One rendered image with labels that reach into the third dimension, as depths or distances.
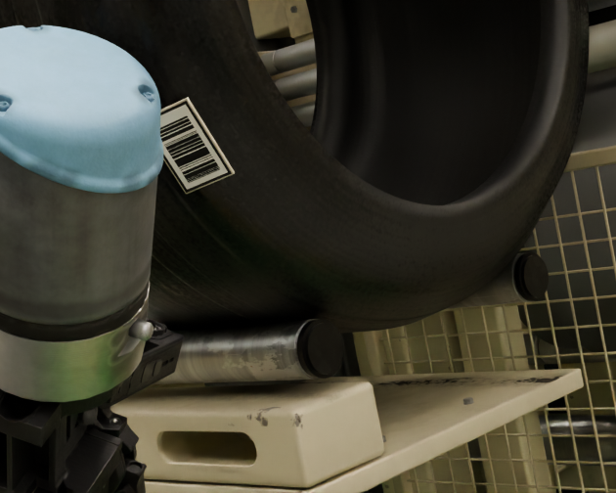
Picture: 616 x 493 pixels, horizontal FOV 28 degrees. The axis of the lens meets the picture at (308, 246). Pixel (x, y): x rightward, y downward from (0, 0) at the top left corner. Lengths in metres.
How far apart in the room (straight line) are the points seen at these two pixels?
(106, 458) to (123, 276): 0.14
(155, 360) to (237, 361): 0.23
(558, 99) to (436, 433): 0.32
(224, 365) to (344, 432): 0.11
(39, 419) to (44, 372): 0.03
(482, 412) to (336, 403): 0.18
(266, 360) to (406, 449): 0.14
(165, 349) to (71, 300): 0.18
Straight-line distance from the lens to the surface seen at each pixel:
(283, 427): 0.90
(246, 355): 0.94
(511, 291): 1.12
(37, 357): 0.60
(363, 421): 0.94
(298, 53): 1.53
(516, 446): 1.64
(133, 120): 0.54
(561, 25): 1.15
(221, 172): 0.82
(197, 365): 0.99
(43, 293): 0.57
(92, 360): 0.60
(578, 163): 1.30
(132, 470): 0.73
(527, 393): 1.11
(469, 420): 1.04
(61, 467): 0.67
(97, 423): 0.70
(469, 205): 0.99
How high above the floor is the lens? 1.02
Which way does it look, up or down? 3 degrees down
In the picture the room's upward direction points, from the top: 11 degrees counter-clockwise
